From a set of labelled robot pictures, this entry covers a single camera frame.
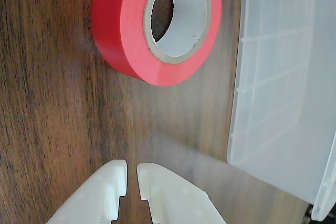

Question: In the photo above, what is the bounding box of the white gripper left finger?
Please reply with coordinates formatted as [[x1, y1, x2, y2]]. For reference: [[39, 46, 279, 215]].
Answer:
[[46, 158, 128, 224]]

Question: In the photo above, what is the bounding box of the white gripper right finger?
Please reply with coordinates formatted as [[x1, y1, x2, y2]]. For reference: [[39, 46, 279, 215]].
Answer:
[[136, 162, 227, 224]]

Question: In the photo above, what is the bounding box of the red tape roll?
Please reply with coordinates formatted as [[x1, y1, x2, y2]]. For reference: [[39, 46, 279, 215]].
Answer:
[[91, 0, 223, 87]]

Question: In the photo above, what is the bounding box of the clear plastic storage box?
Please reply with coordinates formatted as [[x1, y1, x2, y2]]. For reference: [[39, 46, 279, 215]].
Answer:
[[226, 0, 336, 222]]

